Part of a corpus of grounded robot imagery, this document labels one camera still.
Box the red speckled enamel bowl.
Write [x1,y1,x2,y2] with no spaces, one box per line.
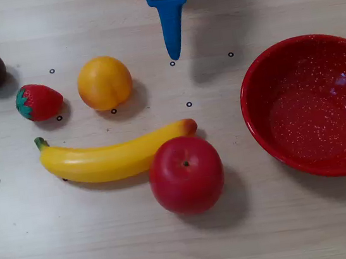
[233,29,346,189]

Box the orange toy peach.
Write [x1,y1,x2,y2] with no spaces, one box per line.
[73,53,136,114]

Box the red toy strawberry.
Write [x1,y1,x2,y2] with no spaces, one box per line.
[13,80,67,125]

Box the red toy apple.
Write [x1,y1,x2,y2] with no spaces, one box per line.
[144,131,230,221]

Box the yellow toy banana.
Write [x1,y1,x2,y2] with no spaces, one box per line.
[33,116,204,191]

